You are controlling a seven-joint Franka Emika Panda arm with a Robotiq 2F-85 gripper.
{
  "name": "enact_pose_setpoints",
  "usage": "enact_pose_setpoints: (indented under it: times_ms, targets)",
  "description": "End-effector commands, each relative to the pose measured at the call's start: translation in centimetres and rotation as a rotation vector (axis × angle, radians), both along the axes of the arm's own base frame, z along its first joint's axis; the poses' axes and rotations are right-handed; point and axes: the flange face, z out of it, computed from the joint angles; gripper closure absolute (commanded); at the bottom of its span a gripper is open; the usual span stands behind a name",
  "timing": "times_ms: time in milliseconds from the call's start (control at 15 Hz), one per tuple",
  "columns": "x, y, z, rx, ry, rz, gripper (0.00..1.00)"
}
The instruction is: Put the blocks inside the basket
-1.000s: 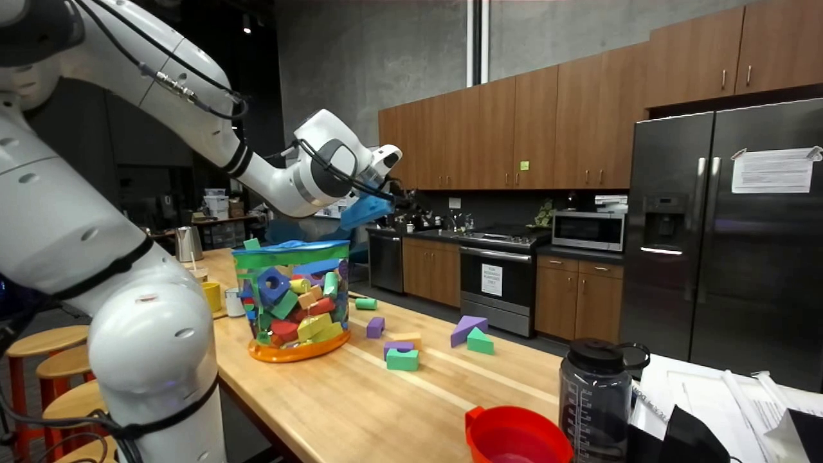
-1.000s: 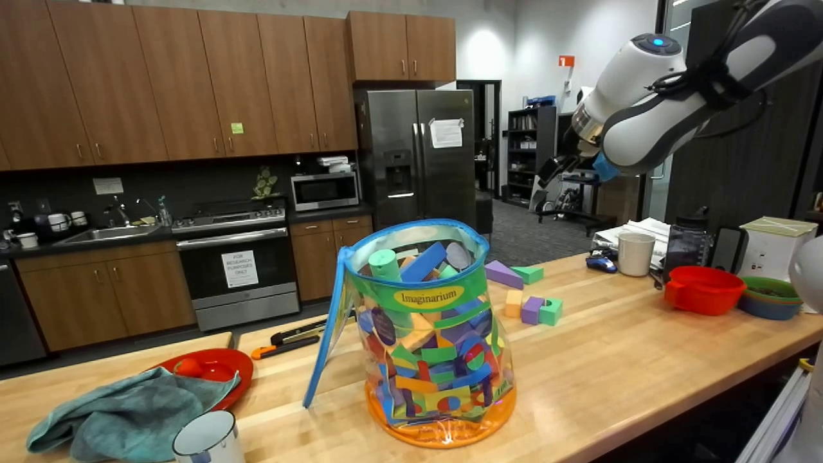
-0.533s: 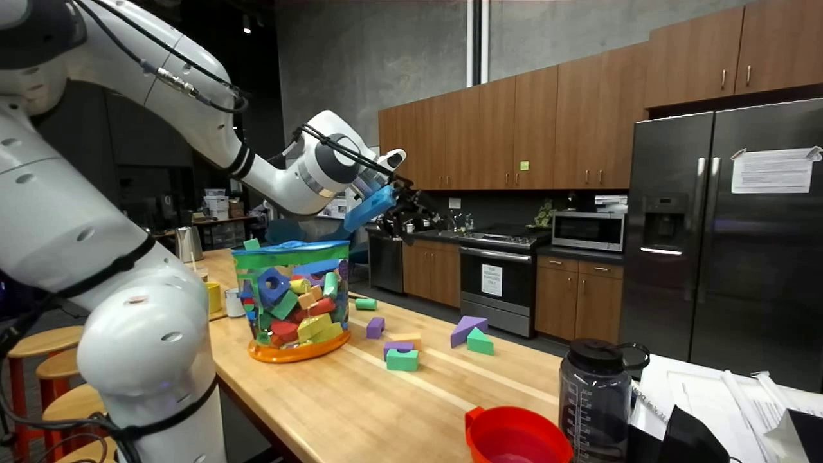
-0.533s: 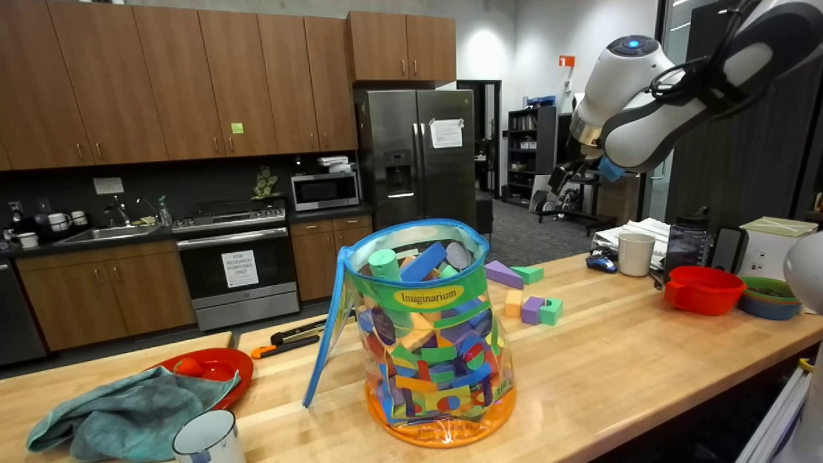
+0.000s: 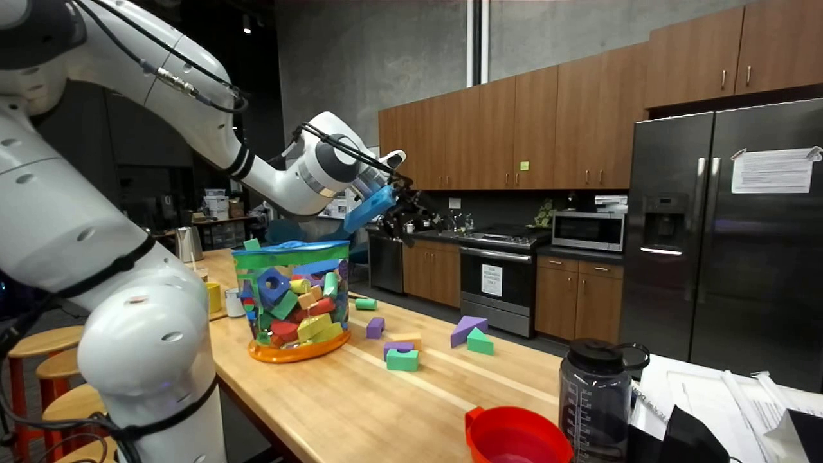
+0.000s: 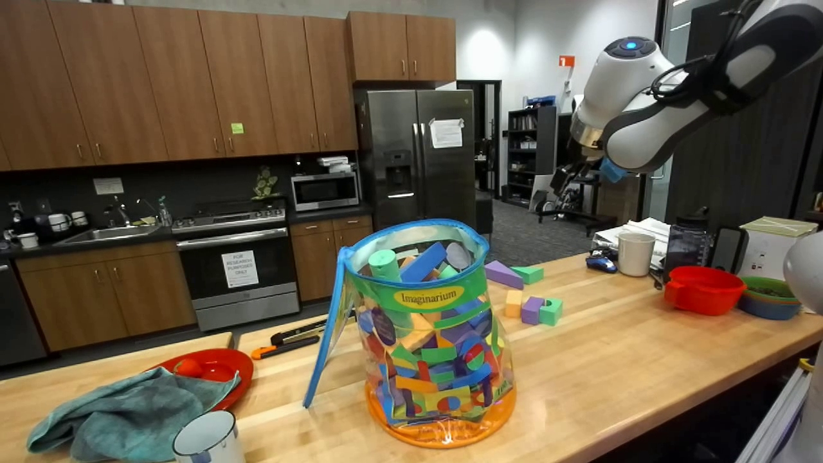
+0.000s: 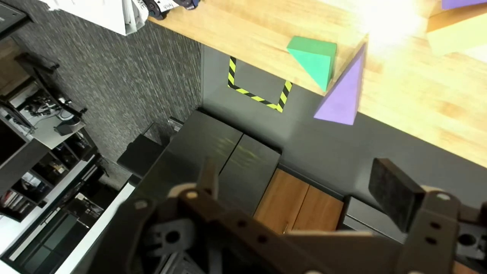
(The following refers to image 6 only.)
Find green and blue bowl stack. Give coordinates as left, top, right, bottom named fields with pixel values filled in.
left=739, top=275, right=806, bottom=322

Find green foam cylinder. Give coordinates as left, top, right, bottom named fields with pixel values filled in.
left=369, top=248, right=404, bottom=285

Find white enamel mug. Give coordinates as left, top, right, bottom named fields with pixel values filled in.
left=171, top=410, right=247, bottom=463

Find black dishwasher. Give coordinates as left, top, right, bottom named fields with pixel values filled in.
left=0, top=259, right=49, bottom=371

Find narrow brown base cabinet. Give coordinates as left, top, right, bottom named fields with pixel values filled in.
left=289, top=214, right=377, bottom=304

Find teal cloth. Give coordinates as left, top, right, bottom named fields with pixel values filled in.
left=24, top=369, right=243, bottom=463

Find red plastic bowl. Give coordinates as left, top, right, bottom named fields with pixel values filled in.
left=663, top=264, right=748, bottom=317

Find white cup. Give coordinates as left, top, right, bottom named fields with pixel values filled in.
left=616, top=228, right=660, bottom=279

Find dark blue small object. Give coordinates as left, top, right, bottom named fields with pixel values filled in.
left=585, top=253, right=621, bottom=275

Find white paper on refrigerator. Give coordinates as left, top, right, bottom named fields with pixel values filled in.
left=427, top=115, right=465, bottom=151

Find silver microwave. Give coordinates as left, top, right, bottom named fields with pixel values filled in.
left=289, top=171, right=362, bottom=214

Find purple rectangular foam block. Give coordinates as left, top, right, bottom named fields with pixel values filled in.
left=521, top=295, right=549, bottom=327

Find clear plastic block basket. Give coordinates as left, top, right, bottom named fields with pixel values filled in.
left=301, top=216, right=521, bottom=450

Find small green plant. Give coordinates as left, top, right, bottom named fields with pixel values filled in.
left=251, top=167, right=283, bottom=205

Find brown cabinet above refrigerator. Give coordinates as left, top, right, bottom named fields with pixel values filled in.
left=346, top=10, right=458, bottom=84

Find red bowl left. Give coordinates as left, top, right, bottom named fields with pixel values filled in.
left=158, top=348, right=257, bottom=411

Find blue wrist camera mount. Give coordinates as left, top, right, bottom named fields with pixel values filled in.
left=598, top=156, right=633, bottom=189

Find black flat device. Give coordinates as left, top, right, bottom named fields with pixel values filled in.
left=707, top=223, right=748, bottom=275

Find black bookshelf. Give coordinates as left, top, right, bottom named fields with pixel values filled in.
left=504, top=102, right=558, bottom=205

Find wide brown base cabinet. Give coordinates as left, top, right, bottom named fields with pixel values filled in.
left=17, top=239, right=198, bottom=354

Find tan foam block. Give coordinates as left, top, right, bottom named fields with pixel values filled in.
left=503, top=288, right=528, bottom=322

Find white container with green lid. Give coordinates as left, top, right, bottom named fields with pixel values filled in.
left=739, top=214, right=822, bottom=282

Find white cloth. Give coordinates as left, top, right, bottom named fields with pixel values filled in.
left=594, top=216, right=674, bottom=271

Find stainless steel refrigerator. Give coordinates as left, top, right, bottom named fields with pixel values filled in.
left=356, top=84, right=478, bottom=232

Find white paper on oven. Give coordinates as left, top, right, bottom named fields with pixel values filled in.
left=218, top=248, right=262, bottom=290

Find purple wedge foam block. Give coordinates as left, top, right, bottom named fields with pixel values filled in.
left=483, top=257, right=528, bottom=290

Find long blue foam block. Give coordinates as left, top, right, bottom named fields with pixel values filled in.
left=400, top=239, right=450, bottom=285

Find stainless steel oven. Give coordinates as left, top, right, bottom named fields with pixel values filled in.
left=173, top=210, right=303, bottom=334

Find brown wooden wall cabinets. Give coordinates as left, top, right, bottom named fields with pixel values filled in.
left=0, top=0, right=361, bottom=173

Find orange handled tool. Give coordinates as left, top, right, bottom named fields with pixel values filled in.
left=251, top=317, right=330, bottom=363

